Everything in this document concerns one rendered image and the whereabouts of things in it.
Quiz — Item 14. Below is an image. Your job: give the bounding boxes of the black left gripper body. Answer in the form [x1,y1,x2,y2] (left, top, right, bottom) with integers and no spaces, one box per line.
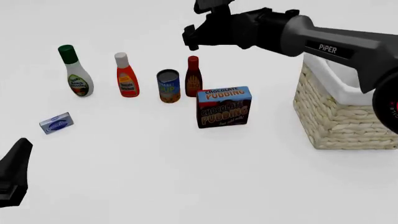
[0,177,29,207]

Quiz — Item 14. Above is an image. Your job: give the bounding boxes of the small blue white box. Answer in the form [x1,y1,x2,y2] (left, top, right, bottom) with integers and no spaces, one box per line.
[39,111,75,136]

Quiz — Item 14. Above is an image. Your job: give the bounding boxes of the blue soup can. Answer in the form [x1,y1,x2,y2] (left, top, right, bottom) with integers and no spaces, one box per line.
[156,68,182,104]

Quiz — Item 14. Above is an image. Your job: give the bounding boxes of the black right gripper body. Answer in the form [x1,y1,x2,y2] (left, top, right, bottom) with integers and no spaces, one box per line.
[182,22,206,51]

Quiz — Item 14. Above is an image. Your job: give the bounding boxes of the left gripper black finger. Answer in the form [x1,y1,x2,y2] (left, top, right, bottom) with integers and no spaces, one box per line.
[0,137,34,187]

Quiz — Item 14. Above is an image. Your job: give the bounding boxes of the chocolate pudding box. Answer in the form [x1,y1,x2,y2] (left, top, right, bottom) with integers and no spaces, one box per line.
[196,86,253,129]

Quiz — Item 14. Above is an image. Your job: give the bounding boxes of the ranch dressing bottle green cap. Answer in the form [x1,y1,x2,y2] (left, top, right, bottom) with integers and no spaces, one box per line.
[57,44,95,98]

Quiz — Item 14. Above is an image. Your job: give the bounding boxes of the woven wicker basket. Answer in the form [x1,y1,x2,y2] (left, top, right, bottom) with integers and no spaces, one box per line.
[293,60,398,151]

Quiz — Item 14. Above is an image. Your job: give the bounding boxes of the white cloth basket liner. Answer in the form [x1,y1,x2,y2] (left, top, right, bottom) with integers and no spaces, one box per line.
[303,52,379,107]

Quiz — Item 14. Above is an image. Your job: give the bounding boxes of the dark red bbq sauce bottle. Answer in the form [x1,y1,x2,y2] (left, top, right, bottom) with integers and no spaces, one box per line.
[185,55,203,97]

